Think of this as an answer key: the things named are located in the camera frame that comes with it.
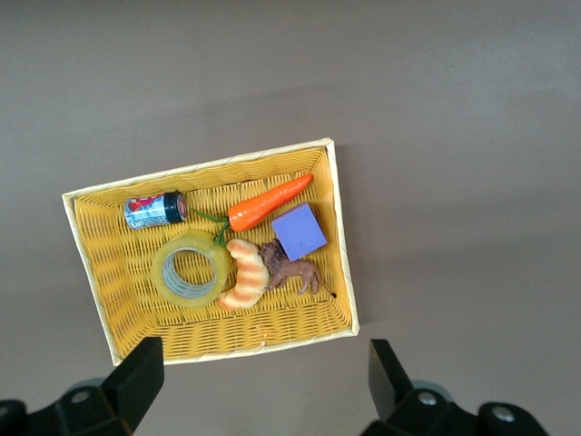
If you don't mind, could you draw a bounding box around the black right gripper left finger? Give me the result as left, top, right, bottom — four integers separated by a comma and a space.
0, 335, 165, 436

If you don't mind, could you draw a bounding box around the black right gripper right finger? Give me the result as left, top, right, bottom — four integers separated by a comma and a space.
360, 338, 550, 436

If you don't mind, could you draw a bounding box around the yellowish clear tape roll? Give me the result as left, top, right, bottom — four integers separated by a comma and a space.
151, 229, 232, 309

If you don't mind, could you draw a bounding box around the yellow wicker basket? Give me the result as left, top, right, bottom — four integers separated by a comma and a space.
61, 137, 361, 367

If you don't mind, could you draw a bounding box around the brown toy lion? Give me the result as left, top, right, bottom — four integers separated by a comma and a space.
257, 239, 338, 299

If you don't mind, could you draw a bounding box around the striped toy croissant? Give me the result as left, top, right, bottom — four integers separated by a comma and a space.
215, 238, 270, 312

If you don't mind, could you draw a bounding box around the small can with black cap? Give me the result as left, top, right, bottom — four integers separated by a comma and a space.
123, 191, 189, 232

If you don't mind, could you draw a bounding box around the purple foam cube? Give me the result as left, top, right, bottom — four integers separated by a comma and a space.
271, 202, 329, 263

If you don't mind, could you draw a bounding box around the orange toy carrot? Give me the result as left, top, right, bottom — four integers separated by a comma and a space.
189, 173, 315, 248

